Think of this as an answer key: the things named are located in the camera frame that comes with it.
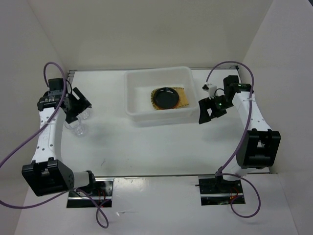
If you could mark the left arm metal base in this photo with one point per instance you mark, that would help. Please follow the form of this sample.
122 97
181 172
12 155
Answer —
102 195

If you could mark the woven bamboo tray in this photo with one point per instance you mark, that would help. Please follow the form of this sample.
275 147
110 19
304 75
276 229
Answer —
183 101

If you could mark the right arm metal base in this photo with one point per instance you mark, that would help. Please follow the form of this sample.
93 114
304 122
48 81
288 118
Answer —
218 191

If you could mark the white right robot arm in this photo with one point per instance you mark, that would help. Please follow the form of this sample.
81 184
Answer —
258 146

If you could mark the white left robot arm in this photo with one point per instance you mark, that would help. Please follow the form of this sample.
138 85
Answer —
47 174

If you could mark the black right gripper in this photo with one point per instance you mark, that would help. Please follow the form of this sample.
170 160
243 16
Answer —
205 104

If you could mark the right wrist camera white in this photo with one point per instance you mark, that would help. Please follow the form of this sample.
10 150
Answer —
210 89

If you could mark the clear plastic bin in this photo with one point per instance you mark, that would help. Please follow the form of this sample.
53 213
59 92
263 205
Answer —
138 85

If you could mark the clear plastic cup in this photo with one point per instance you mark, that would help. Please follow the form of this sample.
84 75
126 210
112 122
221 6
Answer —
86 114
76 128

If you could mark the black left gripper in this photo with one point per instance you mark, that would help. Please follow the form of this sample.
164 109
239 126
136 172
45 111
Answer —
82 104

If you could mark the black round plate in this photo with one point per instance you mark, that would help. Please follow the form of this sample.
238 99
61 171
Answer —
165 98

